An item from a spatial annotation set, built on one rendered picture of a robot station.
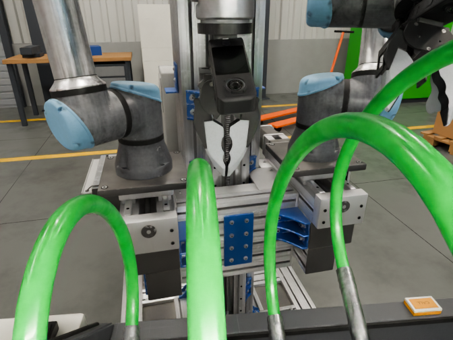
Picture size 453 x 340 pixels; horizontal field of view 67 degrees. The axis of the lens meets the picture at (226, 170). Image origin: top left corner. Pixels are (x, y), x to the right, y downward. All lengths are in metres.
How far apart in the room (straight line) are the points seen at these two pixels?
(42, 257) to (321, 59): 7.12
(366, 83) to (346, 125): 0.80
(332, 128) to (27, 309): 0.17
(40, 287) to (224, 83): 0.28
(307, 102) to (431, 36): 0.45
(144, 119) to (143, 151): 0.08
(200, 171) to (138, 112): 0.66
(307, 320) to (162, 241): 0.38
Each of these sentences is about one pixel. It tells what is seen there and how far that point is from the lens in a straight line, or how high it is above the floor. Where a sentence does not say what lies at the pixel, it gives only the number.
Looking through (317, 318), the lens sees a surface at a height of 0.95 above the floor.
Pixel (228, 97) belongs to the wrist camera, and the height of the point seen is 1.33.
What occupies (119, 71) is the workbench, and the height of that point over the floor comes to 0.70.
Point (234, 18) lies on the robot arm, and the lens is 0.44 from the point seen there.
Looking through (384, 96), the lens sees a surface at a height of 1.35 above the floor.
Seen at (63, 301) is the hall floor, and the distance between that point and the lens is 2.17.
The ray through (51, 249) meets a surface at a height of 1.31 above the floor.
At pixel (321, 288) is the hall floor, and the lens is 2.12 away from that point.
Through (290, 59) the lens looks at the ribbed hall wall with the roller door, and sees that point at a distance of 6.96.
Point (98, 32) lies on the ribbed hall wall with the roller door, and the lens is 6.41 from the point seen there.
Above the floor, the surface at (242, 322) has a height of 0.95.
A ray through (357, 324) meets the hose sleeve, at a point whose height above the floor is 1.12.
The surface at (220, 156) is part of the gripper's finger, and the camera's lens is 0.49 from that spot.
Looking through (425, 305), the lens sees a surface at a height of 0.96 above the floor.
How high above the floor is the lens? 1.42
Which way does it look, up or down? 25 degrees down
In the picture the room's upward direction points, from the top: straight up
